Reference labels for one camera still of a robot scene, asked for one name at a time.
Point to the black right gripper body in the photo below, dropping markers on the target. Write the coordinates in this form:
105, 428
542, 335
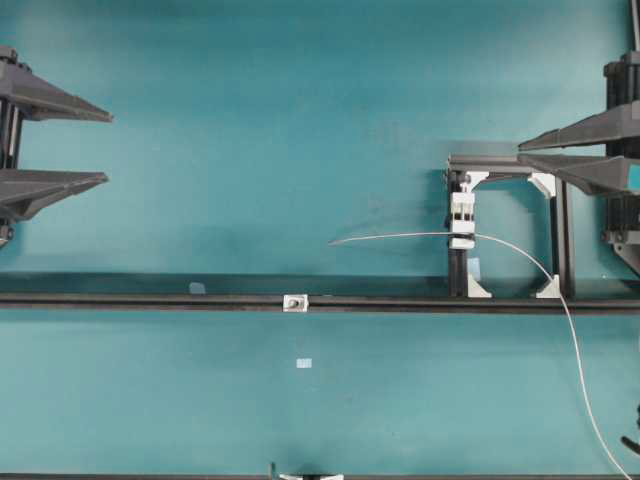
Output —
622, 212

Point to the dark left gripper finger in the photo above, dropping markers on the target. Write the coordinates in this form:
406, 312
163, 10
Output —
45, 187
39, 100

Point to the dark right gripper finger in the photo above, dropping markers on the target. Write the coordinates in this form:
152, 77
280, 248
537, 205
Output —
616, 124
593, 175

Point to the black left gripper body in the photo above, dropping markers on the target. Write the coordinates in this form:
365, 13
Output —
11, 127

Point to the small white tape square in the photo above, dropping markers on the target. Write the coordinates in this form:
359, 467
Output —
304, 363

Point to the black vertical post top right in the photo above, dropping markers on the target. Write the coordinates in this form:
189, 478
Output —
635, 22

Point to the long black aluminium rail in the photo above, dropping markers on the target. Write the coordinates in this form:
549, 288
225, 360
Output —
274, 303

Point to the black aluminium frame stand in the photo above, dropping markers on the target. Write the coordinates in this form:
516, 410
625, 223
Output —
466, 172

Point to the white wire clamp block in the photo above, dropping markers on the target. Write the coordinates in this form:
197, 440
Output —
462, 221

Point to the clear tape patch on rail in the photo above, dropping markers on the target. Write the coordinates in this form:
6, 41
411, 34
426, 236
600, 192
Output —
197, 288

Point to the black rail at bottom edge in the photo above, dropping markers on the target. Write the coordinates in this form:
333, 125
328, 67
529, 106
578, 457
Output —
261, 477

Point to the metal fitting on rail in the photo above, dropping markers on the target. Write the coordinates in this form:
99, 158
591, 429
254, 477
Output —
296, 303

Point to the white bracket at bottom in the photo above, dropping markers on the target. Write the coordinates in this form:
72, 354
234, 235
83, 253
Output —
310, 477

